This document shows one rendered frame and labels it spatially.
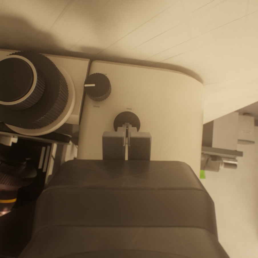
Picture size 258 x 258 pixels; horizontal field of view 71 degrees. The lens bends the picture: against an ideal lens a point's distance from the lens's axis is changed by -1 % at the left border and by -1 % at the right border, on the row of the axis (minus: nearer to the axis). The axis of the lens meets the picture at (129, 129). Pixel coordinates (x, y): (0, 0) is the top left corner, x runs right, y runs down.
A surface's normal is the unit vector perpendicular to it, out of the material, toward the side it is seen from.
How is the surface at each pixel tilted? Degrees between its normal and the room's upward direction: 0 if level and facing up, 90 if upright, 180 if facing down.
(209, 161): 81
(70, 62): 90
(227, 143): 90
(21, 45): 0
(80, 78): 90
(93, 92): 90
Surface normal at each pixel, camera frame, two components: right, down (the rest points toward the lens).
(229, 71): -0.13, 0.98
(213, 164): 0.07, 0.02
